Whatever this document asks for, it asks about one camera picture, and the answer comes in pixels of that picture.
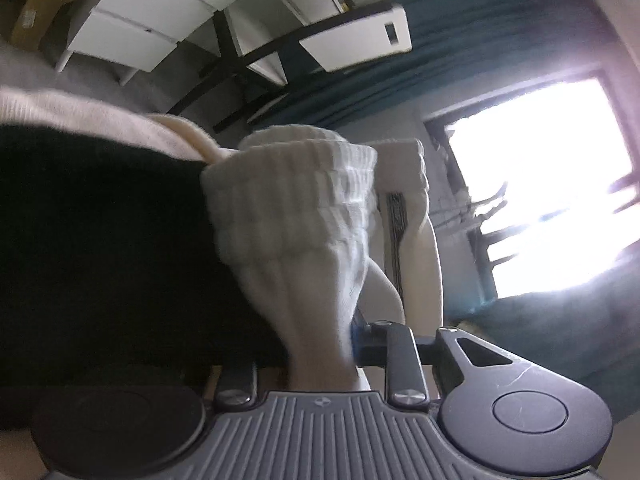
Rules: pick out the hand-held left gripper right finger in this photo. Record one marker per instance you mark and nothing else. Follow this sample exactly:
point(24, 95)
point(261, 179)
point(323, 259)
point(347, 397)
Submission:
point(370, 345)

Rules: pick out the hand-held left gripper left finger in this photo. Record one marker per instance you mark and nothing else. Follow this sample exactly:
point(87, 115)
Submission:
point(240, 382)

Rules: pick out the white knit garment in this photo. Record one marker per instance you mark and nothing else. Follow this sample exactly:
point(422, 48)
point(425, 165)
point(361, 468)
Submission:
point(300, 220)

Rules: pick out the dark cloth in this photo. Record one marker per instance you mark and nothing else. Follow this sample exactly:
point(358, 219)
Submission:
point(100, 260)

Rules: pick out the bright window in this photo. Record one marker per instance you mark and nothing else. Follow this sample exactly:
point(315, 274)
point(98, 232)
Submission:
point(550, 160)

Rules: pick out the white desk with drawers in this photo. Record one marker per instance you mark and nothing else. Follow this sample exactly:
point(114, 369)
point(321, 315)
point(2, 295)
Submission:
point(145, 5)

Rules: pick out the cardboard box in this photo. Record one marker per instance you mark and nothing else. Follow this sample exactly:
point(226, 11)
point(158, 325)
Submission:
point(45, 0)

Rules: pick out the white chair with black frame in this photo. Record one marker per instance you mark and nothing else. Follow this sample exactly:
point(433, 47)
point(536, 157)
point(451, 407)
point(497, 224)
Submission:
point(360, 40)

